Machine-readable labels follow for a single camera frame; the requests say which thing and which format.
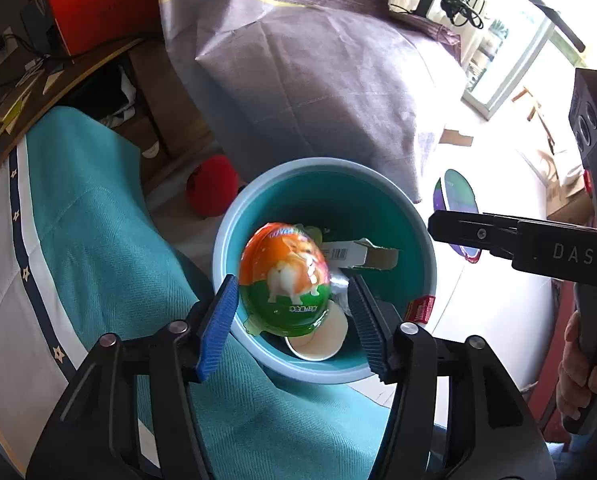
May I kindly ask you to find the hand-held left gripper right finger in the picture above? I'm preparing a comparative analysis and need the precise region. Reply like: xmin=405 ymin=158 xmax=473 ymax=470
xmin=347 ymin=276 xmax=557 ymax=480

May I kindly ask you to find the person's right hand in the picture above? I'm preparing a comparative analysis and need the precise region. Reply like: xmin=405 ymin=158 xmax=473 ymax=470
xmin=557 ymin=311 xmax=597 ymax=420

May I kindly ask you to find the purple green oval mat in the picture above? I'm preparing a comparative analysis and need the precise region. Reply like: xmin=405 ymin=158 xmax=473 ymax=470
xmin=433 ymin=169 xmax=482 ymax=263

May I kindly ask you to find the orange green toy egg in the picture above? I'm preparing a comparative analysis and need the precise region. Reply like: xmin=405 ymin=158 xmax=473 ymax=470
xmin=238 ymin=221 xmax=333 ymax=338

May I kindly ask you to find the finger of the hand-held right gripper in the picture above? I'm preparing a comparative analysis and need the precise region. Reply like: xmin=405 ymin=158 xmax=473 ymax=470
xmin=427 ymin=210 xmax=523 ymax=263

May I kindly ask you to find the white paper cup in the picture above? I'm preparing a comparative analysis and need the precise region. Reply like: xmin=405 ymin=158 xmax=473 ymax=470
xmin=284 ymin=300 xmax=350 ymax=362

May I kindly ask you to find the yellow paper sheet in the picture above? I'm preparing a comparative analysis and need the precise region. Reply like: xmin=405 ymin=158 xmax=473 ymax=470
xmin=0 ymin=77 xmax=36 ymax=136

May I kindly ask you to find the red gift box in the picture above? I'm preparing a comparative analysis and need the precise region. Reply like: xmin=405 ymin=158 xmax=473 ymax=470
xmin=38 ymin=0 xmax=162 ymax=57

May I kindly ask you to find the white window frame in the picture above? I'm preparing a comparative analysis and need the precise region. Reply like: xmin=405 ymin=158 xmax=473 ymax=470
xmin=461 ymin=10 xmax=559 ymax=121

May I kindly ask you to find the teal bucket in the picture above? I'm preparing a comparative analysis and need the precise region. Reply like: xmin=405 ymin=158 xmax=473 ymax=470
xmin=212 ymin=157 xmax=438 ymax=386

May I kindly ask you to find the green white medicine box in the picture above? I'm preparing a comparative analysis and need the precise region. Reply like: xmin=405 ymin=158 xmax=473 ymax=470
xmin=321 ymin=237 xmax=400 ymax=273

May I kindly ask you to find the wooden desk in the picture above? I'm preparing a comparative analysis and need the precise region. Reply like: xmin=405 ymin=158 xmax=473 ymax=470
xmin=0 ymin=35 xmax=146 ymax=196

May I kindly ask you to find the brown cardboard piece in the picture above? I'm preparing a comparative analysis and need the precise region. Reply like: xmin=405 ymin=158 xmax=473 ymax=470
xmin=439 ymin=129 xmax=474 ymax=147

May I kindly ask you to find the purple woven sack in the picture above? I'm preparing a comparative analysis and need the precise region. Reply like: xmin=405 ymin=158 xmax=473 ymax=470
xmin=156 ymin=0 xmax=462 ymax=206

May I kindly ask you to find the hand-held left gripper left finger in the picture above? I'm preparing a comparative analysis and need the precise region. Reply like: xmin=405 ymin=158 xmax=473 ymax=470
xmin=26 ymin=275 xmax=240 ymax=480

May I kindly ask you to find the small red tag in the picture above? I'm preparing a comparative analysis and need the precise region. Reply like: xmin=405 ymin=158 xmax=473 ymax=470
xmin=403 ymin=296 xmax=437 ymax=322

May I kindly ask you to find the red ball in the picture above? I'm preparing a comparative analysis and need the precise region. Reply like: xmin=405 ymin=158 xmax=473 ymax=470
xmin=186 ymin=155 xmax=242 ymax=220

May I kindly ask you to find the black cable bundle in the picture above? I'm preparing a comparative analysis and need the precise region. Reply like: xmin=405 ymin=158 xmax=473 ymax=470
xmin=439 ymin=0 xmax=484 ymax=28

